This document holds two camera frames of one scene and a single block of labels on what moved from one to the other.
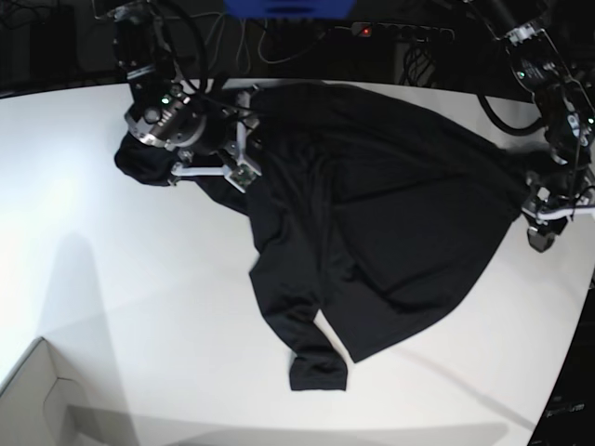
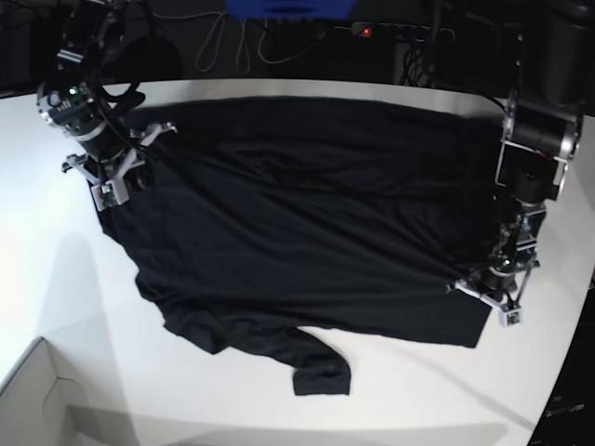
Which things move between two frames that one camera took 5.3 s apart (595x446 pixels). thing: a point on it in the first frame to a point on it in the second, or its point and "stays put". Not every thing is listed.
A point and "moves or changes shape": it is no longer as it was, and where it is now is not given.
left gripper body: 219,130 to 102,144
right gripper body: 556,190 to 499,281
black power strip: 403,32 stays put
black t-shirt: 371,208 moves or changes shape
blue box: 290,9 stays put
